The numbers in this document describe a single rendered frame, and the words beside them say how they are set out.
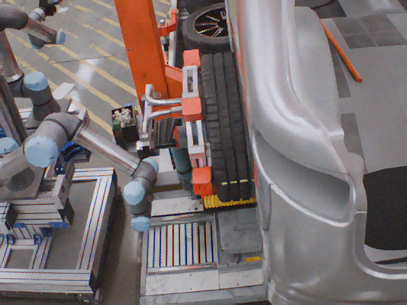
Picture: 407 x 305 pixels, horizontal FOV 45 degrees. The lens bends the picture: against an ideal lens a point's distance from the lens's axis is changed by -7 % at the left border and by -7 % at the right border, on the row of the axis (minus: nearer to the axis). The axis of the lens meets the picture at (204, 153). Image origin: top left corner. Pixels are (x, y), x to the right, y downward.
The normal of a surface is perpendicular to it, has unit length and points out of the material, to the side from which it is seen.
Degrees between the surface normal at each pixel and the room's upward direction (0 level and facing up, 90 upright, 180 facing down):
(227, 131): 53
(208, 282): 0
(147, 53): 90
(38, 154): 86
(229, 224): 0
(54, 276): 0
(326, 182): 14
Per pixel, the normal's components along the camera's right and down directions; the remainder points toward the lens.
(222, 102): -0.09, -0.23
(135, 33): 0.04, 0.67
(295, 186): 0.10, -0.65
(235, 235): -0.13, -0.73
